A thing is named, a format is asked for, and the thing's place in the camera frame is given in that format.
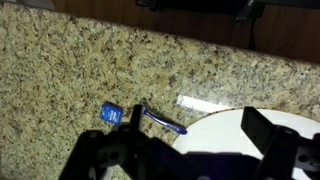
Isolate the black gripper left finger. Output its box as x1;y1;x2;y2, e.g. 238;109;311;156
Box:
130;104;144;130

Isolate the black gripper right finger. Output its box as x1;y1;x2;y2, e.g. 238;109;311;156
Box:
241;107;276;154

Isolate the small blue box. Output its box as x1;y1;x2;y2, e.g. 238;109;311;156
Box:
100;103;123;124

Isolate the white oval sink basin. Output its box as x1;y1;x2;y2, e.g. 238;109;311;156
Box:
171;108;320;180

